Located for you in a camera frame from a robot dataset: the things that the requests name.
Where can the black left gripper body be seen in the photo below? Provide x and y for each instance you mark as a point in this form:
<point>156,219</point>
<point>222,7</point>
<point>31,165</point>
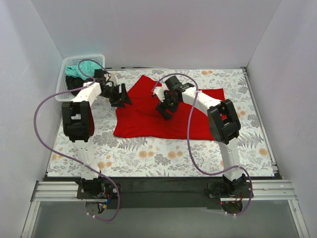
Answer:
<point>119,94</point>

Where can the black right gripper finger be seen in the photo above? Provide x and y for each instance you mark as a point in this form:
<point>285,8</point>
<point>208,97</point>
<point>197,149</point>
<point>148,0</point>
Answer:
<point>170,111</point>
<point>161,108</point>

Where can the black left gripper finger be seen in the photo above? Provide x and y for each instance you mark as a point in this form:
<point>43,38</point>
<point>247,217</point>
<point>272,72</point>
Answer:
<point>117,103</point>
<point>124,97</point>

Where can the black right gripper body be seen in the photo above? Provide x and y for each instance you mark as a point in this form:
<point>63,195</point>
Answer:
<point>166,109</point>

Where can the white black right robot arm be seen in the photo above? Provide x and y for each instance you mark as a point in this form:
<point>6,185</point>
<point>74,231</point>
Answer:
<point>223,122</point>

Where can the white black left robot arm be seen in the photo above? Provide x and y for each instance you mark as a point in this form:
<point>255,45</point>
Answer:
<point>79,126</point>

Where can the teal t shirt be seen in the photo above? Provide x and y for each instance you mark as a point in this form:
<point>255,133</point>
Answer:
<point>86,70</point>

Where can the black t shirt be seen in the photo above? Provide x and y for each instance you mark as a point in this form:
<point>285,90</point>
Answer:
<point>73,82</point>

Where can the white plastic laundry basket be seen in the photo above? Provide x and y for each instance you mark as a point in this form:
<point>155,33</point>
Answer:
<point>70,61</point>

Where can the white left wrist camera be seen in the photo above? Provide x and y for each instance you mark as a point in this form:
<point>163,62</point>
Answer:
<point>111,80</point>

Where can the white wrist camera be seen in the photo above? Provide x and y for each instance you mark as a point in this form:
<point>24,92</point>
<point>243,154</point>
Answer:
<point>111,80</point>
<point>158,92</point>

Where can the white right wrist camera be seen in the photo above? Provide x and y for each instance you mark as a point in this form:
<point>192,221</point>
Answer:
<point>158,92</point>

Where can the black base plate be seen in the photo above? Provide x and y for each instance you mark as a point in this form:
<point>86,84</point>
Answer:
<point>133,201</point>

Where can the aluminium front rail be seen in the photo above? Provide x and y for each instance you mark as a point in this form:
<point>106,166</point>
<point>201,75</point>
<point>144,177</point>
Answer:
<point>261,190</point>

